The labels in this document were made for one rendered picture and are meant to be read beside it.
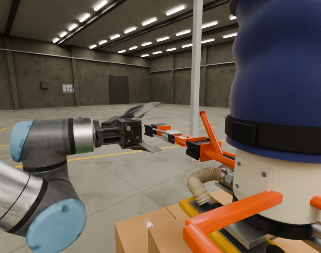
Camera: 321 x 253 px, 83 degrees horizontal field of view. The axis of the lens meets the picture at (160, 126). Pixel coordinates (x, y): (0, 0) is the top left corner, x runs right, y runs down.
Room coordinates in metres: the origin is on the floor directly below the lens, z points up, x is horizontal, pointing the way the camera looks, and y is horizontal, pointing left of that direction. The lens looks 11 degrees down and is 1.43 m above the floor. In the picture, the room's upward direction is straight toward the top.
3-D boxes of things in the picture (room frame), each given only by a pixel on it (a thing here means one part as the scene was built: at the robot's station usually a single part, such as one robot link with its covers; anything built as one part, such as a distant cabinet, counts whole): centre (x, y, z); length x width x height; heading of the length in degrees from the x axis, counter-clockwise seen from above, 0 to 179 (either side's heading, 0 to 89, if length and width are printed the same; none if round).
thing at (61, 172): (0.40, 0.27, 1.20); 0.12 x 0.09 x 0.12; 37
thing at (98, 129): (0.48, 0.12, 1.32); 0.12 x 0.09 x 0.08; 115
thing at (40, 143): (0.41, 0.27, 1.32); 0.12 x 0.09 x 0.10; 115
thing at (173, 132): (0.79, -0.05, 1.23); 0.07 x 0.07 x 0.04; 26
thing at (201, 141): (0.59, -0.15, 1.24); 0.10 x 0.08 x 0.06; 116
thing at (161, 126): (0.91, 0.00, 1.24); 0.08 x 0.07 x 0.05; 26
